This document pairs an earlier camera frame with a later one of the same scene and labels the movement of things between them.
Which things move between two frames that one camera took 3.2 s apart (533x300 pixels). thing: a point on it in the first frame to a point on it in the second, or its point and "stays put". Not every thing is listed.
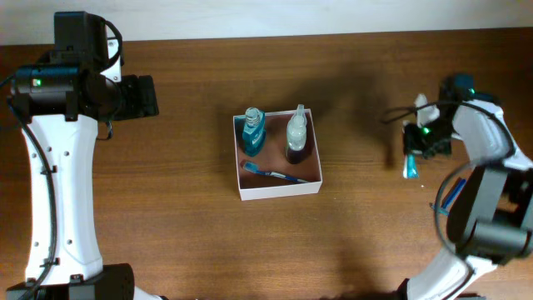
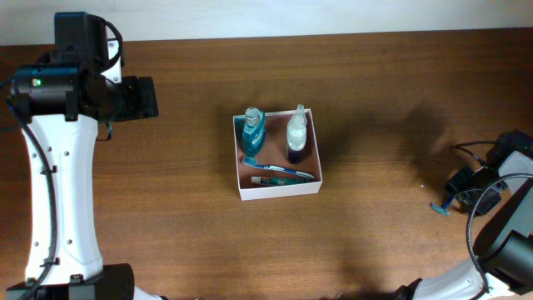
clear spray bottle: x=296 y=136 stays put
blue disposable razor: x=458 y=186 stays put
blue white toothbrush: x=255 y=167 to x=280 y=169
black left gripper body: x=132 y=100 stays put
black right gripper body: x=433 y=135 to x=469 y=184
